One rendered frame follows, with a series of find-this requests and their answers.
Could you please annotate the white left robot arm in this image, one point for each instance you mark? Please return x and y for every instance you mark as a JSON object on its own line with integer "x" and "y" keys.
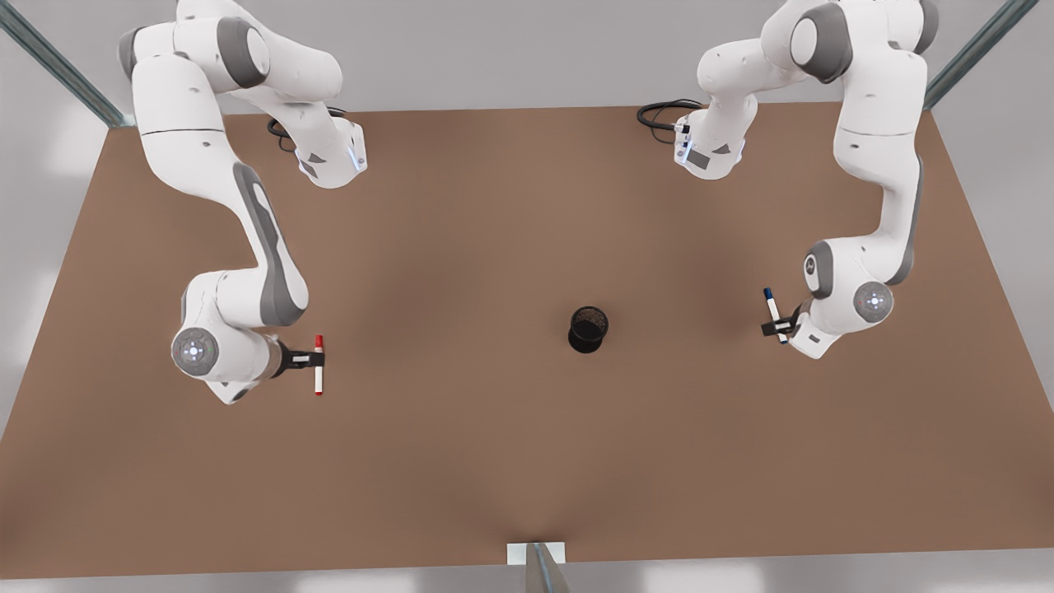
{"x": 877, "y": 140}

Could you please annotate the red capped white marker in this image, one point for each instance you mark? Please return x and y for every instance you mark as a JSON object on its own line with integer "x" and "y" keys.
{"x": 319, "y": 375}

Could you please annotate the blue capped white marker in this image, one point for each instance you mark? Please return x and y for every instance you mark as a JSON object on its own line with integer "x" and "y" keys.
{"x": 773, "y": 309}

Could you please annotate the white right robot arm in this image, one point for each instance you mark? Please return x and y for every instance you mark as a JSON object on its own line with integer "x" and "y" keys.
{"x": 206, "y": 156}

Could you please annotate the silver frame post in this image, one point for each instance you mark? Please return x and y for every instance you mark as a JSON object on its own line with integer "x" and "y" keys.
{"x": 539, "y": 568}
{"x": 976, "y": 49}
{"x": 58, "y": 62}

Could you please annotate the black mesh pen cup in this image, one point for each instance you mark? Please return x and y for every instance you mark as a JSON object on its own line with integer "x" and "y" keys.
{"x": 588, "y": 329}

